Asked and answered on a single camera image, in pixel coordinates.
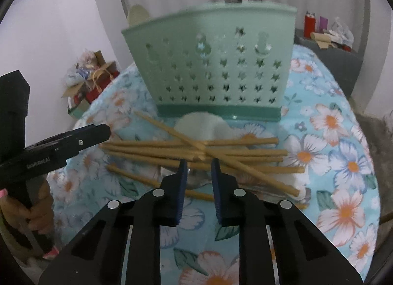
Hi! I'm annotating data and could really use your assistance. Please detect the red gift bag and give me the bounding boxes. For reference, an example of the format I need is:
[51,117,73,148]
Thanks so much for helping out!
[84,70,121,104]

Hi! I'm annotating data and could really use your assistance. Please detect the clear plastic bag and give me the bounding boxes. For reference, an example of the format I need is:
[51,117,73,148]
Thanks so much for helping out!
[327,17,354,46]

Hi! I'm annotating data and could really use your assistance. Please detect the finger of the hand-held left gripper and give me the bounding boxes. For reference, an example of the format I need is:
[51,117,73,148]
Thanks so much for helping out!
[37,123,112,155]

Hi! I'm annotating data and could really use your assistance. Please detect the green perforated utensil holder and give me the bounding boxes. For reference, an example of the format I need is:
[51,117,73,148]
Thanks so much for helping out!
[121,0,298,123]

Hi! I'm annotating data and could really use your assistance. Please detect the beige spoon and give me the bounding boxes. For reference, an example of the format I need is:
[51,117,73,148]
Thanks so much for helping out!
[127,4,152,28]

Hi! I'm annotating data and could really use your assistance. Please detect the bunch of wooden chopsticks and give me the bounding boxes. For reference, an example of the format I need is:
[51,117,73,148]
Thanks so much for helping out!
[98,111,308,210]

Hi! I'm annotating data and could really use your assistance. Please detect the white plastic bag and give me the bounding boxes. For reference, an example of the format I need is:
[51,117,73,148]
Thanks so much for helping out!
[65,49,93,86]

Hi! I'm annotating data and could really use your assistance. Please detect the teal gift box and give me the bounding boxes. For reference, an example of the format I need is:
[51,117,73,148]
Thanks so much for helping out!
[68,101,93,120]

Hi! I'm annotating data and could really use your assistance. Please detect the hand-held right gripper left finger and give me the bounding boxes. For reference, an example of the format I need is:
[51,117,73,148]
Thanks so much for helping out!
[38,159,188,285]

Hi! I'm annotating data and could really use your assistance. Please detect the metal spoon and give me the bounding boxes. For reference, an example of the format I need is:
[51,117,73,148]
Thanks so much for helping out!
[187,167,215,190]

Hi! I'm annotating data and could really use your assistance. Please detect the brown paper wrap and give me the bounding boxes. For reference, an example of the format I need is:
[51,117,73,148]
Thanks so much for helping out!
[310,32,335,49]

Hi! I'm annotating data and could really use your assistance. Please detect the red bottle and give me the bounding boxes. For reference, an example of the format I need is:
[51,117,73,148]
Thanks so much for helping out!
[304,11,317,38]

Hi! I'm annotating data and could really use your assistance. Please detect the blue floral blanket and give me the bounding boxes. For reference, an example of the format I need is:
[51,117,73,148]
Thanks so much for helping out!
[47,44,383,285]

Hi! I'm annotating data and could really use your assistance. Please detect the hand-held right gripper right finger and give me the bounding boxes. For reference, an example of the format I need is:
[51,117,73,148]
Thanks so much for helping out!
[211,159,363,285]

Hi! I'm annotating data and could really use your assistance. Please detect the grey cabinet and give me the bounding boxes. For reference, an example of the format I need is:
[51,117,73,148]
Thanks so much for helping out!
[293,27,364,101]

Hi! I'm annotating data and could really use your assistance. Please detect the person's left hand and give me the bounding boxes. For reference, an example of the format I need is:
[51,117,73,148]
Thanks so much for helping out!
[0,177,55,237]

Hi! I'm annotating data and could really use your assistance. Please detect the white ceramic spoon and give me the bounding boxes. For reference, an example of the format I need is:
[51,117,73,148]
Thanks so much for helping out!
[289,165,312,203]
[174,112,235,143]

